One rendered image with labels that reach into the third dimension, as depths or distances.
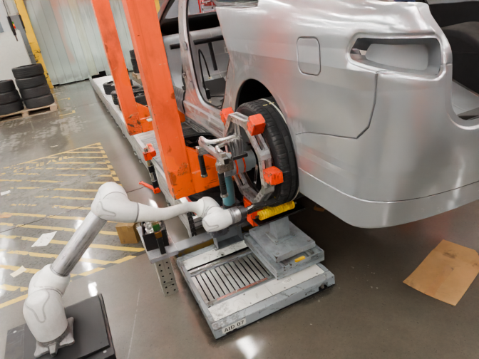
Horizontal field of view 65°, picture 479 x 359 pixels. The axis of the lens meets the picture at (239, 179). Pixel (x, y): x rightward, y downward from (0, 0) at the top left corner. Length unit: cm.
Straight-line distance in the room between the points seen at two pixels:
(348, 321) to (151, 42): 199
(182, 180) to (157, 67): 77
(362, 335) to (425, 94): 136
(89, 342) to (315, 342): 117
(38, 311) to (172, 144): 124
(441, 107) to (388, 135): 20
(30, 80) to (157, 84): 786
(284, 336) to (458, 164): 129
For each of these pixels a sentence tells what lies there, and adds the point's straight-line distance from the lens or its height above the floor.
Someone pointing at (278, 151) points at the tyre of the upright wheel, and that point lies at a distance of 201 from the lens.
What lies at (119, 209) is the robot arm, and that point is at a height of 92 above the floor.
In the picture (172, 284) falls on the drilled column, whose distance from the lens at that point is 268.
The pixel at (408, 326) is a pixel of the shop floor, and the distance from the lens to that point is 238.
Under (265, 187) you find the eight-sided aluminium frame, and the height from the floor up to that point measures 77.
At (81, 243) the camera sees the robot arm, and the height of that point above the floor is 72.
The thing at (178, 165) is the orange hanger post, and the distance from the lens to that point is 261.
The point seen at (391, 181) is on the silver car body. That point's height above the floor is 100.
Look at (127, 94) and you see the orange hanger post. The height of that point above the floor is 98.
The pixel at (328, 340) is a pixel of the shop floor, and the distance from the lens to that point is 226.
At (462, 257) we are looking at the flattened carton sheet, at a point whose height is 1.
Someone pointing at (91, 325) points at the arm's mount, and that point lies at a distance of 221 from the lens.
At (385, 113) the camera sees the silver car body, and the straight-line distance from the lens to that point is 145.
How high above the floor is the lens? 171
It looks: 25 degrees down
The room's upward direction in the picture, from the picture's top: 9 degrees counter-clockwise
